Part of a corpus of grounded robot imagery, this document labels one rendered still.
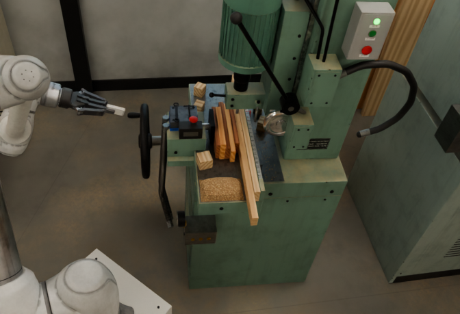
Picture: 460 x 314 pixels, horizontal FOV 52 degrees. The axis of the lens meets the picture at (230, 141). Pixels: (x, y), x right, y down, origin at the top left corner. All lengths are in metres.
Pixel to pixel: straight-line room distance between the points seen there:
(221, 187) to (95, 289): 0.49
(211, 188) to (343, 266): 1.21
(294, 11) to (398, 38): 1.69
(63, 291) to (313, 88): 0.90
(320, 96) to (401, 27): 1.59
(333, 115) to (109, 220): 1.39
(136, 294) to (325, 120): 0.87
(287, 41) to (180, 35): 1.64
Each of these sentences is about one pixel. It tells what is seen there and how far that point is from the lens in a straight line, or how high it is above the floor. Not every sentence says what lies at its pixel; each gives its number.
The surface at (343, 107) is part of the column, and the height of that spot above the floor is 1.07.
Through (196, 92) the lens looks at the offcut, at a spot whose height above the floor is 0.92.
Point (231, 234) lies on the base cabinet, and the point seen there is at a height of 0.47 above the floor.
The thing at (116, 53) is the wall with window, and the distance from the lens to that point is 3.12.
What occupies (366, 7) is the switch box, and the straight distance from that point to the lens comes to 1.40.
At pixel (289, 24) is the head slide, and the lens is 1.45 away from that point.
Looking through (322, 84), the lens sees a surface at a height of 1.25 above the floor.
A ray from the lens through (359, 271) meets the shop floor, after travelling 2.57.
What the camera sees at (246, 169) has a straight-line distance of 1.57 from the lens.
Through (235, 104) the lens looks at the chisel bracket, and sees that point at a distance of 1.66.
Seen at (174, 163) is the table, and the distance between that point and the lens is 1.67.
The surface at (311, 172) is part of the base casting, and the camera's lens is 1.80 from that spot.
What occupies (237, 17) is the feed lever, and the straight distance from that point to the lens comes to 1.31.
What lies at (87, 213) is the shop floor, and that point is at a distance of 2.63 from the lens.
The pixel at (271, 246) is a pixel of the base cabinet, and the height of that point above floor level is 0.36.
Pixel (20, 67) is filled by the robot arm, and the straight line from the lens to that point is 1.17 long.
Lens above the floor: 2.13
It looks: 46 degrees down
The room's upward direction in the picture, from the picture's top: 7 degrees clockwise
